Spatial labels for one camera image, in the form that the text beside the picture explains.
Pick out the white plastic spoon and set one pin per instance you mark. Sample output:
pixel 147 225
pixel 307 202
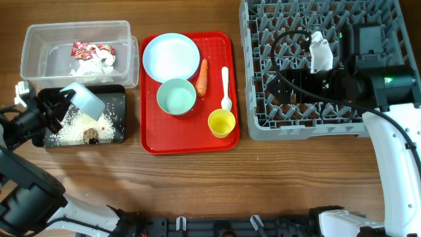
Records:
pixel 226 102

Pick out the white rice grains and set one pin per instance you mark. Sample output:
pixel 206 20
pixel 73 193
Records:
pixel 110 127

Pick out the light blue plate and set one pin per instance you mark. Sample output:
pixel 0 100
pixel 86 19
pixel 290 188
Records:
pixel 169 56

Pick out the red serving tray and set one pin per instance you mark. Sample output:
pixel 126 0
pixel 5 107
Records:
pixel 164 134

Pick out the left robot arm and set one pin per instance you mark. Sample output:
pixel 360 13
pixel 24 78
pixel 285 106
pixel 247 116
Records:
pixel 37 200

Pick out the orange carrot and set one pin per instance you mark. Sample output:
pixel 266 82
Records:
pixel 201 83

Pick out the white tissue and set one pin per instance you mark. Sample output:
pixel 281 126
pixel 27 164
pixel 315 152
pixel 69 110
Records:
pixel 101 62

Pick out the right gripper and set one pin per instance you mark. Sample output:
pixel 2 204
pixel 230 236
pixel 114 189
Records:
pixel 299 86

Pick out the mint green bowl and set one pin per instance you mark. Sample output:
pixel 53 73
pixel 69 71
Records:
pixel 176 96

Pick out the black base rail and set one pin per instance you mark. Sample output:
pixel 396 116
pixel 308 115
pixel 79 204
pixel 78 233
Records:
pixel 282 226

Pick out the yellow plastic cup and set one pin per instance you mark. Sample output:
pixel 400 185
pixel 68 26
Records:
pixel 221 123

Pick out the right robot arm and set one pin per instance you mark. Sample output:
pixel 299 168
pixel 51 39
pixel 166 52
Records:
pixel 388 98

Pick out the light blue bowl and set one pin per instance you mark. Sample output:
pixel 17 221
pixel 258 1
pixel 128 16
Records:
pixel 85 100

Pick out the brown food scrap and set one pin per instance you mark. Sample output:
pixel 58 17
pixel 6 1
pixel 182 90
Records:
pixel 91 136

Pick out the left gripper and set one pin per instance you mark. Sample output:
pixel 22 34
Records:
pixel 50 120

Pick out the black plastic tray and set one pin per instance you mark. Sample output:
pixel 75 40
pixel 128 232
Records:
pixel 106 93

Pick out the red snack wrapper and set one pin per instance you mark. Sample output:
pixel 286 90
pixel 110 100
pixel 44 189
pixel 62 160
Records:
pixel 86 51

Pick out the grey dishwasher rack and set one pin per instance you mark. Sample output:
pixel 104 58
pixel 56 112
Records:
pixel 262 21

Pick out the clear plastic bin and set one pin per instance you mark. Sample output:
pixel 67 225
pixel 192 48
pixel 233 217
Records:
pixel 47 61

